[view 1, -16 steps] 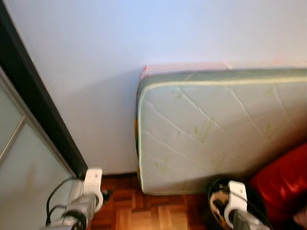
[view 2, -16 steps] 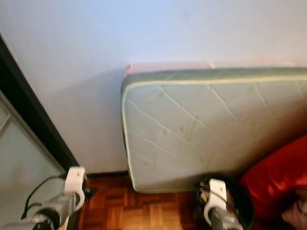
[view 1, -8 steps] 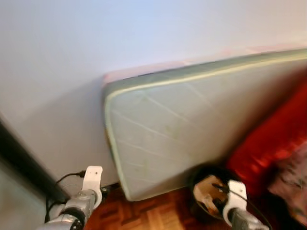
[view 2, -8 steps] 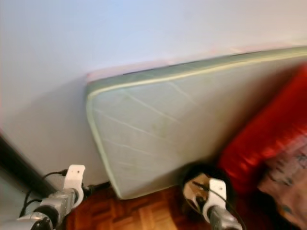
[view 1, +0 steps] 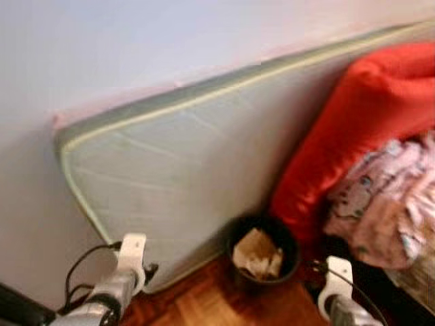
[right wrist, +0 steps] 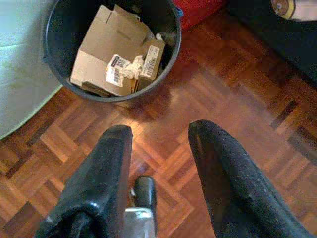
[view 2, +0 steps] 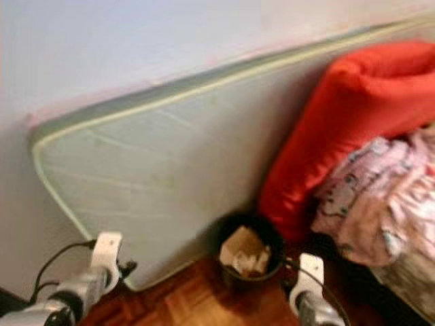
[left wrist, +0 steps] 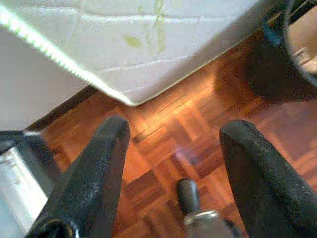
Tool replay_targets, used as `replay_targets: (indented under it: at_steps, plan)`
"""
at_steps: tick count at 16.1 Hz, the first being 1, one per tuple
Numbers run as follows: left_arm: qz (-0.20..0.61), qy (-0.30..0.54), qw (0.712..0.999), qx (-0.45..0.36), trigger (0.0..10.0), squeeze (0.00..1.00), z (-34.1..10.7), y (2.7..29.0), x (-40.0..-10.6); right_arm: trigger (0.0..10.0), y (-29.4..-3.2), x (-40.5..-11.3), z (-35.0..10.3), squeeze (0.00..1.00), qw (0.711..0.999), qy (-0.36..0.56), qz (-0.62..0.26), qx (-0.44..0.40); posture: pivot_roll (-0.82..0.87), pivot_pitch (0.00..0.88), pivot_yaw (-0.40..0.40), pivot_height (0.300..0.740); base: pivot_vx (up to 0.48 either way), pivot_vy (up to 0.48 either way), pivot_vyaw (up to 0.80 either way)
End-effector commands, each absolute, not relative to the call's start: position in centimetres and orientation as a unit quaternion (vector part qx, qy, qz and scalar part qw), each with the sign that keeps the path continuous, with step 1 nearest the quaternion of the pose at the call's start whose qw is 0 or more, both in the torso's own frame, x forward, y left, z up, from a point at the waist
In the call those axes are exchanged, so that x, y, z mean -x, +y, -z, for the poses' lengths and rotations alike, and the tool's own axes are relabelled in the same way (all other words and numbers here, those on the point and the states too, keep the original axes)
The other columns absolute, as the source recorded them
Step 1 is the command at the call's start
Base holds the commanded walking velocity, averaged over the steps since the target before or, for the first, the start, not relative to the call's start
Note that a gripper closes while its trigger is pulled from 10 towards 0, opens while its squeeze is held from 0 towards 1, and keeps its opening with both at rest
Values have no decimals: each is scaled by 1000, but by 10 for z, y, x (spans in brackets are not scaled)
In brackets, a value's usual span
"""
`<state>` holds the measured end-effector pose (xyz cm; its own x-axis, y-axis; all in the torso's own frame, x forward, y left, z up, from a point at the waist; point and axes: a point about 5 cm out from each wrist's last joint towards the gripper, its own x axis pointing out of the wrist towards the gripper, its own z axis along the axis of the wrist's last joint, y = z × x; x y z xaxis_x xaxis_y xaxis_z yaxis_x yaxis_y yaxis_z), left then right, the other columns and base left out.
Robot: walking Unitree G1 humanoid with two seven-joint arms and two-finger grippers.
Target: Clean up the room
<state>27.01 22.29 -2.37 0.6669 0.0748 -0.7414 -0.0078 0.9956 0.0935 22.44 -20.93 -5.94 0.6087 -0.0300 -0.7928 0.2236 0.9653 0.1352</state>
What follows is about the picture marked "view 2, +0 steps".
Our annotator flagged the pink cartoon print blanket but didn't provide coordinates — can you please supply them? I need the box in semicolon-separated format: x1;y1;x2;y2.
311;129;435;267

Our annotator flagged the grey-green mattress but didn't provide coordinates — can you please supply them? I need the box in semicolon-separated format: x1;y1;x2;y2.
29;12;435;293

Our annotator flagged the brown cardboard scrap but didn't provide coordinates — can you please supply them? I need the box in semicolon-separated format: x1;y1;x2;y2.
219;226;271;278

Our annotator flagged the black skirting strip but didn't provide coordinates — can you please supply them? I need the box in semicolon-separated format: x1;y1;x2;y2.
0;289;18;316

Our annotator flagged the black waste bin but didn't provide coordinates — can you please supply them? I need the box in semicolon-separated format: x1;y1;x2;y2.
214;213;286;286

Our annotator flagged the bed with grey floral sheet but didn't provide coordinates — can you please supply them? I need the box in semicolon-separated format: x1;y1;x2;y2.
370;261;435;323

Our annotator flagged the large red cushion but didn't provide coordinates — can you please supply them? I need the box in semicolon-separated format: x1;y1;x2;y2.
258;41;435;245

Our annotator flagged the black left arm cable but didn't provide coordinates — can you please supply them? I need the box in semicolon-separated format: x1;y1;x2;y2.
34;240;96;306

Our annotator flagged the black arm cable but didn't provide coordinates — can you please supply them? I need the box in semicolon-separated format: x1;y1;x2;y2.
34;240;96;306
282;258;354;326

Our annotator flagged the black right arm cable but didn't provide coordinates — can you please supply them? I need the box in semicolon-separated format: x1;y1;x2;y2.
282;258;354;326

